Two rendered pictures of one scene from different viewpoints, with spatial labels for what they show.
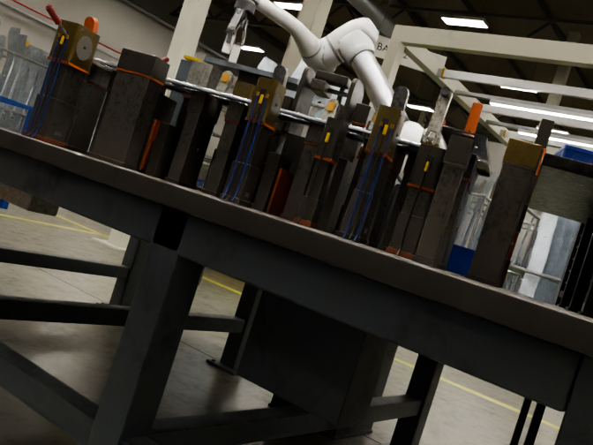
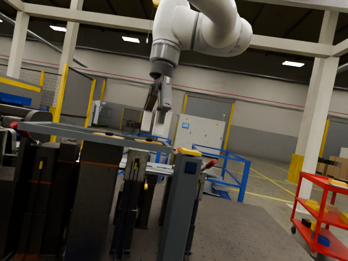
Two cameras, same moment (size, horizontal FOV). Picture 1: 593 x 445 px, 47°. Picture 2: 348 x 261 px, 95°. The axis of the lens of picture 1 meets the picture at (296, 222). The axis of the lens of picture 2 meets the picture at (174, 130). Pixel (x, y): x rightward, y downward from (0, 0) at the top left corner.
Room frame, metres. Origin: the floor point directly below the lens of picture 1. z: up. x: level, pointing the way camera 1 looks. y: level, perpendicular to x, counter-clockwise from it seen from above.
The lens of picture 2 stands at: (2.93, 0.23, 1.22)
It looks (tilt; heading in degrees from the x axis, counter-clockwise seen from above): 1 degrees down; 150
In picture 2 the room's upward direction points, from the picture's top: 11 degrees clockwise
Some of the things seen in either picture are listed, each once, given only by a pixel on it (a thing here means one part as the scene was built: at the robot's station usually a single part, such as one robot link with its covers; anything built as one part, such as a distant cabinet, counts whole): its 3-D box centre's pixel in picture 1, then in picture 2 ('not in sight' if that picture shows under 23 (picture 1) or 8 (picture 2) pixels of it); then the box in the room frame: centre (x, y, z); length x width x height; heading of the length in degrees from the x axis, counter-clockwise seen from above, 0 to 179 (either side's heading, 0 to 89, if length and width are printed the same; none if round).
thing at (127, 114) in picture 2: not in sight; (148, 125); (-9.11, 4.68, 1.00); 4.54 x 0.14 x 2.00; 56
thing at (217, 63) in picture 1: (257, 75); (107, 136); (2.43, 0.30, 1.16); 0.37 x 0.14 x 0.02; 72
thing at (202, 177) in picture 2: not in sight; (189, 209); (2.39, 0.69, 0.88); 0.12 x 0.07 x 0.36; 162
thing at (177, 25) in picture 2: not in sight; (175, 23); (2.46, 0.43, 1.54); 0.13 x 0.11 x 0.16; 58
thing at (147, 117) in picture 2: (228, 43); (146, 121); (2.39, 0.42, 1.22); 0.03 x 0.01 x 0.07; 86
